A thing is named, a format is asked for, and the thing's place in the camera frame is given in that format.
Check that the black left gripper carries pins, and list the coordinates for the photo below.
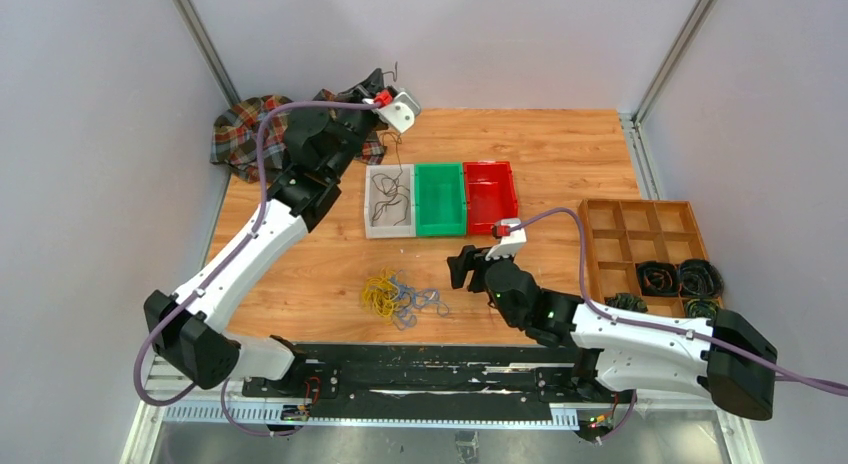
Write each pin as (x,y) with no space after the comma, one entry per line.
(366,90)

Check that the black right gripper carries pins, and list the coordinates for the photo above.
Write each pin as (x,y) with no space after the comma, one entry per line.
(471,258)

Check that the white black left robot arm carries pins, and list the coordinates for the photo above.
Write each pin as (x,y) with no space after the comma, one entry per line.
(188,327)

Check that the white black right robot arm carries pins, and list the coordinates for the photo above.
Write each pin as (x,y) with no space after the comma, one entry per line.
(725,358)

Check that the red plastic bin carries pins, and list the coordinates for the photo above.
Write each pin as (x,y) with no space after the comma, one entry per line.
(490,195)

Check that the green plastic bin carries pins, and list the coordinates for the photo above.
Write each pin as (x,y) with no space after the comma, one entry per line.
(440,199)

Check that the white plastic bin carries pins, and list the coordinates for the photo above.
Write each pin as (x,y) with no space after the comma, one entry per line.
(389,205)

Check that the plaid flannel cloth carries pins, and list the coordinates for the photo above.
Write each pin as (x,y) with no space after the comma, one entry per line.
(270,134)

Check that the wooden compartment tray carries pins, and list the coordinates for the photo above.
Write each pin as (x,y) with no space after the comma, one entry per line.
(648,255)

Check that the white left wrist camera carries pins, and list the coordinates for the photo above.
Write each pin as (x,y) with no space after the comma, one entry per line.
(398,108)

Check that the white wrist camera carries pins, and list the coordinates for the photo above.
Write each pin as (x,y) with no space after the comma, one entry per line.
(398,108)
(511,239)

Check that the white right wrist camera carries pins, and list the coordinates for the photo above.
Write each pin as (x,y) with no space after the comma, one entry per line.
(511,239)

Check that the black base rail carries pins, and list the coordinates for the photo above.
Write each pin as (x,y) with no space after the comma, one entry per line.
(427,386)

